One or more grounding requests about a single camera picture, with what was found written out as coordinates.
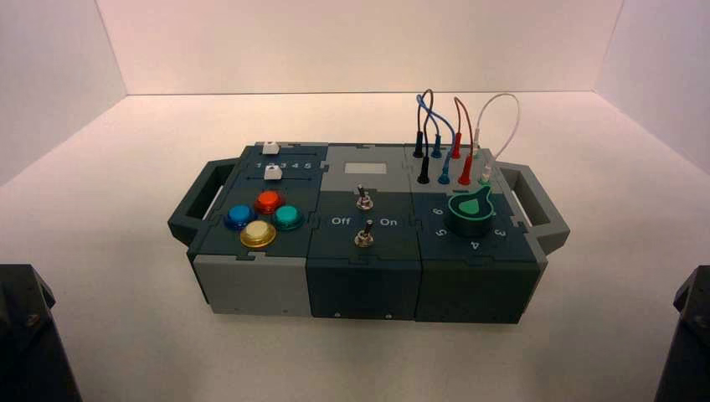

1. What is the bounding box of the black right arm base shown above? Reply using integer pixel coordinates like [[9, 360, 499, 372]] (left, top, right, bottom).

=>
[[654, 265, 710, 402]]

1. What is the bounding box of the blue jumper cable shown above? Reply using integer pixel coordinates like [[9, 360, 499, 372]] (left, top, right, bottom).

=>
[[415, 93, 457, 186]]

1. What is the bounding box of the grey display window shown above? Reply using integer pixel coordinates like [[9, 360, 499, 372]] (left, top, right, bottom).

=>
[[344, 162, 388, 176]]

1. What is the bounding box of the black jumper cable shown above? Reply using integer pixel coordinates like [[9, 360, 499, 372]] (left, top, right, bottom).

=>
[[412, 88, 436, 185]]

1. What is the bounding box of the green rotary knob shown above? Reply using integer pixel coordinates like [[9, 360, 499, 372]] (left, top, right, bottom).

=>
[[443, 185, 496, 240]]

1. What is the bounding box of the yellow push button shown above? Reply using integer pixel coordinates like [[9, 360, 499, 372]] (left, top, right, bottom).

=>
[[239, 219, 278, 250]]

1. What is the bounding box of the white jumper cable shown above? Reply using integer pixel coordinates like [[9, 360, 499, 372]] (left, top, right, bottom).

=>
[[472, 93, 522, 186]]

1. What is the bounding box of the red push button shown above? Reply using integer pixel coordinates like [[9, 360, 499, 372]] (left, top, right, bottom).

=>
[[254, 190, 285, 216]]

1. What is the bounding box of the dark green box handle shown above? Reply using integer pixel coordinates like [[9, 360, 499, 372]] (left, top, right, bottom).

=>
[[167, 157, 240, 245]]

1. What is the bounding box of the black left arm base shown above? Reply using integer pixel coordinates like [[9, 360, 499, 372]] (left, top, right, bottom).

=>
[[0, 264, 85, 402]]

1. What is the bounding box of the green push button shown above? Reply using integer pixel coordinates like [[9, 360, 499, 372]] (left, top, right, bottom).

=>
[[271, 204, 305, 233]]

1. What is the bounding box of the blue push button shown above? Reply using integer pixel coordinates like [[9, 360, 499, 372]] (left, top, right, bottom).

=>
[[224, 204, 257, 232]]

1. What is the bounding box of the grey box handle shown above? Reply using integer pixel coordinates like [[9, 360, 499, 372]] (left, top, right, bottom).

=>
[[496, 162, 571, 256]]

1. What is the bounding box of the red jumper cable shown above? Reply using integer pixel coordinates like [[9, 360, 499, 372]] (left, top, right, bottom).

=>
[[451, 96, 477, 187]]

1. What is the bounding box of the dark green grey control box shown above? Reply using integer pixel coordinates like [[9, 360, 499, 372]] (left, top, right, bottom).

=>
[[167, 141, 571, 325]]

